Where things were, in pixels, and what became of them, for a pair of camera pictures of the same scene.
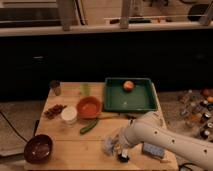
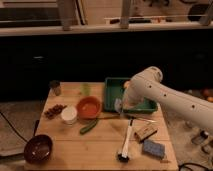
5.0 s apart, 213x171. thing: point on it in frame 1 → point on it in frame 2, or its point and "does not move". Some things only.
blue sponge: x=152 y=150 does not move
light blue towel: x=112 y=144 → x=118 y=105
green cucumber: x=88 y=127 does not move
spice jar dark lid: x=204 y=134 does not move
